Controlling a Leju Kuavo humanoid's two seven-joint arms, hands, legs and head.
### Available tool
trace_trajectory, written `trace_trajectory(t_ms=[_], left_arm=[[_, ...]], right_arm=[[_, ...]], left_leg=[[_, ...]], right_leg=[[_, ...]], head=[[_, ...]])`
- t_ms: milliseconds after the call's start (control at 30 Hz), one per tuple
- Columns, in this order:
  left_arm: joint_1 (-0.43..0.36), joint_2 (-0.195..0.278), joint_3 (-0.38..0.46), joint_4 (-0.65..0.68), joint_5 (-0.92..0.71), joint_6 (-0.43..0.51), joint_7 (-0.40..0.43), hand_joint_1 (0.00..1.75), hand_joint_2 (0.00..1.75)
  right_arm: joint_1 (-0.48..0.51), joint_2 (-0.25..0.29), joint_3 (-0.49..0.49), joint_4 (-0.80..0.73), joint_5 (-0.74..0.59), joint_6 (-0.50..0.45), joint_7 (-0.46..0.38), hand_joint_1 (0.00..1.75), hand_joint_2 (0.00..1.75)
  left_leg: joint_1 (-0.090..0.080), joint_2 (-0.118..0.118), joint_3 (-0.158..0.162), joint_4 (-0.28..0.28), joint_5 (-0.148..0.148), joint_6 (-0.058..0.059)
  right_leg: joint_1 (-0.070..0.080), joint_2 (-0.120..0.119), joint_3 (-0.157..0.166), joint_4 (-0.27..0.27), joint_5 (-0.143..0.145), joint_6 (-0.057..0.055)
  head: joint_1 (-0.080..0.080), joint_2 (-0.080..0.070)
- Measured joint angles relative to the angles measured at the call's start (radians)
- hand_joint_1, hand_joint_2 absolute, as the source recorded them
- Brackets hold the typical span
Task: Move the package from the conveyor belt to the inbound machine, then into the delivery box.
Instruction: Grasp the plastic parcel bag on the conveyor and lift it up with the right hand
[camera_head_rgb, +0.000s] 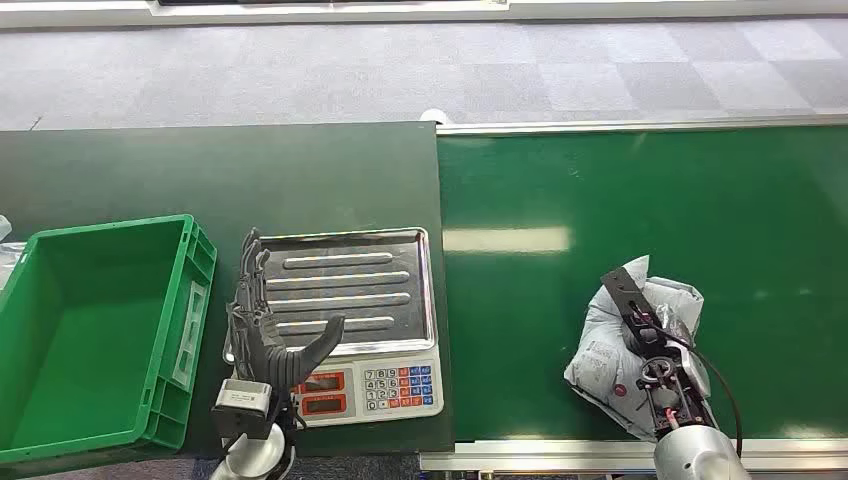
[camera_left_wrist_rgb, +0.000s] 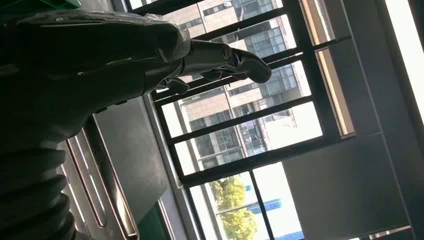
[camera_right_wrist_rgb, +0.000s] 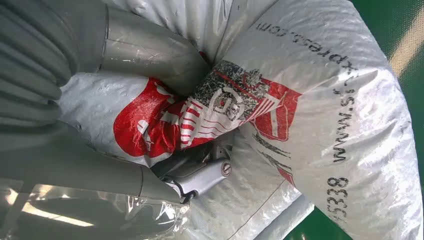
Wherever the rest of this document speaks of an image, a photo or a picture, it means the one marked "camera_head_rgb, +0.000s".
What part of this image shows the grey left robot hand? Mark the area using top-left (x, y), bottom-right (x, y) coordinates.
top-left (225, 227), bottom-right (348, 393)

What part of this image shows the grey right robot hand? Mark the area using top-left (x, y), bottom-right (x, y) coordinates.
top-left (651, 301), bottom-right (698, 354)

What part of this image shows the grey plastic mailer package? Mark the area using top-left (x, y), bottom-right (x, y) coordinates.
top-left (563, 254), bottom-right (706, 443)

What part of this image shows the steel weighing pan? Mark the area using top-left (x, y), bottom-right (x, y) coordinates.
top-left (223, 227), bottom-right (439, 366)

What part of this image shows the white electronic scale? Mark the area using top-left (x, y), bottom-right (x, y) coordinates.
top-left (221, 227), bottom-right (446, 429)

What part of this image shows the green plastic crate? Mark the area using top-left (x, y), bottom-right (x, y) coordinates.
top-left (0, 213), bottom-right (219, 466)

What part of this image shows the dark green table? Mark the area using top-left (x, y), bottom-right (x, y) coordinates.
top-left (0, 121), bottom-right (456, 480)

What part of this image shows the clear plastic bag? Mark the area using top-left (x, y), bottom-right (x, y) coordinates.
top-left (0, 214), bottom-right (28, 293)

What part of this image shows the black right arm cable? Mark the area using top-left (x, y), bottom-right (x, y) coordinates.
top-left (688, 347), bottom-right (744, 460)

